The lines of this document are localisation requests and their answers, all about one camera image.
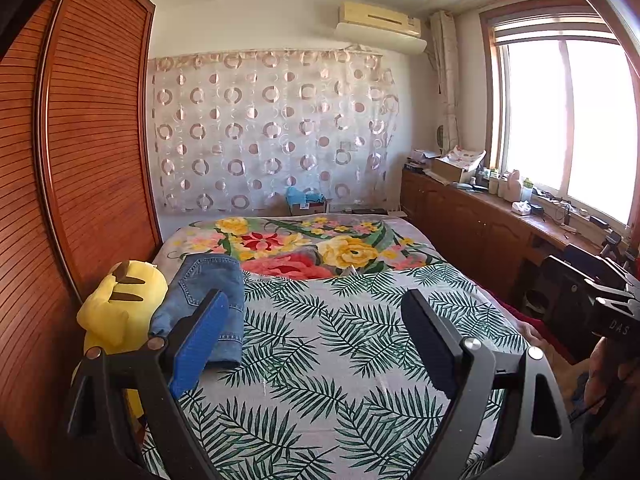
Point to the wooden framed window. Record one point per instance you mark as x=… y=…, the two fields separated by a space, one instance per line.
x=550 y=115

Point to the tied pale window curtain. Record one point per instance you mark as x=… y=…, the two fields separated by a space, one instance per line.
x=446 y=75

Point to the wooden slatted wardrobe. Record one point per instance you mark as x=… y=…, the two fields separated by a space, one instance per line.
x=90 y=135

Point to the yellow plush toy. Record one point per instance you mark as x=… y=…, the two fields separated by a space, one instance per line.
x=125 y=300

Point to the wooden cabinet row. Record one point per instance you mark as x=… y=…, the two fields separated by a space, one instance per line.
x=470 y=230

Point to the small round fan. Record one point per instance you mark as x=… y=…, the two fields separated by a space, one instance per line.
x=442 y=139

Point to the large open cardboard box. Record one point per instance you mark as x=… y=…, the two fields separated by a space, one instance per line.
x=455 y=167

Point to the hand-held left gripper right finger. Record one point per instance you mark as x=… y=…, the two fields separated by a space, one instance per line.
x=430 y=345

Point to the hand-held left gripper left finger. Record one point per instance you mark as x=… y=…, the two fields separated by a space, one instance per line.
x=195 y=350

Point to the blue denim pants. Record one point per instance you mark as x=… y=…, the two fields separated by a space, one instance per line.
x=210 y=275

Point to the red cloth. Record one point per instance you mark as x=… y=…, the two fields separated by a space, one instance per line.
x=520 y=317

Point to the white tissue box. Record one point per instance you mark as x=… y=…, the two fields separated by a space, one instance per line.
x=522 y=209

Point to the circle print sheer curtain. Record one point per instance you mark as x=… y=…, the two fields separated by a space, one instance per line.
x=275 y=130

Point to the wall air conditioner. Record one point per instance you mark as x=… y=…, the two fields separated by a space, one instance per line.
x=380 y=27

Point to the floral blanket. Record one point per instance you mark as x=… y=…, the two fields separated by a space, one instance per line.
x=300 y=245

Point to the person's right hand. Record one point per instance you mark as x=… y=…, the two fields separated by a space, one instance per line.
x=605 y=375

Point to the blue cloth bundle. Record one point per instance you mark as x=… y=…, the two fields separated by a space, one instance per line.
x=300 y=194

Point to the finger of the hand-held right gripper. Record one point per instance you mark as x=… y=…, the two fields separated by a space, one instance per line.
x=615 y=304
x=565 y=267

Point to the white plastic jug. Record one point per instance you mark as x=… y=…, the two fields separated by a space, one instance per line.
x=513 y=187

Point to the small cardboard box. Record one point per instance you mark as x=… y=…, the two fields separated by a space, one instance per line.
x=312 y=209

